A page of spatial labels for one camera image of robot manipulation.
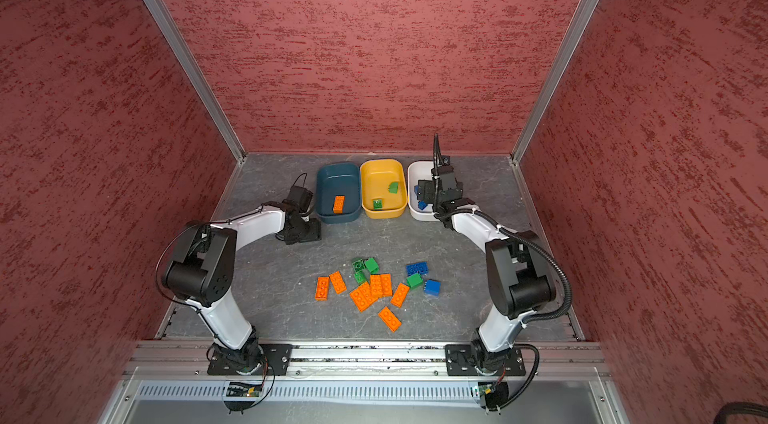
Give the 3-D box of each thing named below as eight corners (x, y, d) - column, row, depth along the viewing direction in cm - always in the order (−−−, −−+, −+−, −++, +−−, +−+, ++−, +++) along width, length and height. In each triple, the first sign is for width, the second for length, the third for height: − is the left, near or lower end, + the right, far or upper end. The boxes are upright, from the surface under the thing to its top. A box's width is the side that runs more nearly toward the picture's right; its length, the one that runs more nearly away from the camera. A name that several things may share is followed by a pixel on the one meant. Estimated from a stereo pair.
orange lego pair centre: (369, 297, 86) (369, 294, 84) (371, 276, 90) (370, 273, 88) (392, 297, 86) (392, 294, 84) (392, 276, 90) (392, 273, 88)
